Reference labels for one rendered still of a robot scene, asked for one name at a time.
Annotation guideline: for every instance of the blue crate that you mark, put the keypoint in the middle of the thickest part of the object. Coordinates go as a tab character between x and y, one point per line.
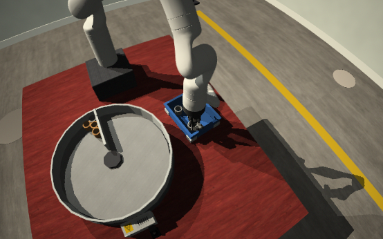
209	119

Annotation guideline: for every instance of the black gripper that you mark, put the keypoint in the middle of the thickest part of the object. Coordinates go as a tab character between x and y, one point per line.
194	119

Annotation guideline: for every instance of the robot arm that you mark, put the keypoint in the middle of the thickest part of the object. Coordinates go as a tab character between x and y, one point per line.
196	65

